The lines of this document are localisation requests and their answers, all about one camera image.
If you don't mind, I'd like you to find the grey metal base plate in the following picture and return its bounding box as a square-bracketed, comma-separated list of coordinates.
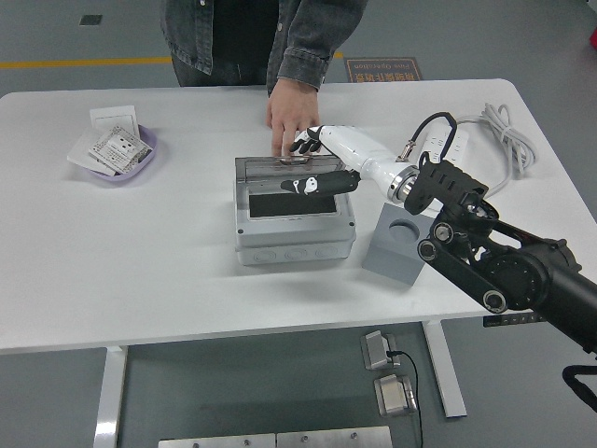
[276, 426, 393, 448]
[158, 433, 276, 448]

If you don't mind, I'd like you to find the plain white switch plate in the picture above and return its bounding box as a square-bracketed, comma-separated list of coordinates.
[89, 105, 141, 136]

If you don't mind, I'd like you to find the black table control panel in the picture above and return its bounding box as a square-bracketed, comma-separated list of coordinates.
[483, 313, 545, 328]

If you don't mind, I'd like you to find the silver foot pedal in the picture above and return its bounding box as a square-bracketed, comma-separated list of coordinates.
[359, 329, 397, 371]
[373, 373, 417, 416]

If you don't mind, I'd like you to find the grey cube with round hole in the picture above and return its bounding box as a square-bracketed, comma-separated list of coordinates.
[361, 202, 437, 286]

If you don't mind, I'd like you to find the white power cord with plug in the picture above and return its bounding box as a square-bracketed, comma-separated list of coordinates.
[454, 103, 538, 200]

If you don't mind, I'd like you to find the white flat cover plate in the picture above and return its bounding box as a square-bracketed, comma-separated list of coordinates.
[66, 130, 113, 174]

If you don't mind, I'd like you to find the brown floor sign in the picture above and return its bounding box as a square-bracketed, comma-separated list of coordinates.
[344, 56, 423, 84]

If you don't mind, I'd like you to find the white table leg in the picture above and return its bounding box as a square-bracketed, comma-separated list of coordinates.
[422, 319, 467, 419]
[91, 345, 130, 448]

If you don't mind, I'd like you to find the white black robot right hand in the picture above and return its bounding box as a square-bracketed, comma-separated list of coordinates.
[279, 123, 414, 198]

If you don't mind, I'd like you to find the person's torso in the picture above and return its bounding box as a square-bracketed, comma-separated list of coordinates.
[160, 0, 299, 89]

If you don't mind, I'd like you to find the transparent grey box lid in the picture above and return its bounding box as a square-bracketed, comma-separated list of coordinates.
[234, 155, 346, 186]

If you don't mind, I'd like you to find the white power strip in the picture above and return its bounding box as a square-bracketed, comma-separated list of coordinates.
[422, 121, 470, 164]

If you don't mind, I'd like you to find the black pedal cable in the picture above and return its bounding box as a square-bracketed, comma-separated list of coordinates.
[389, 349, 424, 448]

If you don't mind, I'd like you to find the grey plastic junction box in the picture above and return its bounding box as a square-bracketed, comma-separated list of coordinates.
[234, 179, 358, 266]

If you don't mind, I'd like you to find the person's left hand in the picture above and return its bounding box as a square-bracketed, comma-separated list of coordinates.
[265, 75, 322, 158]

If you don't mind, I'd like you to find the white socket panel with print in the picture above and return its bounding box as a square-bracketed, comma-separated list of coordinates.
[88, 125, 154, 175]

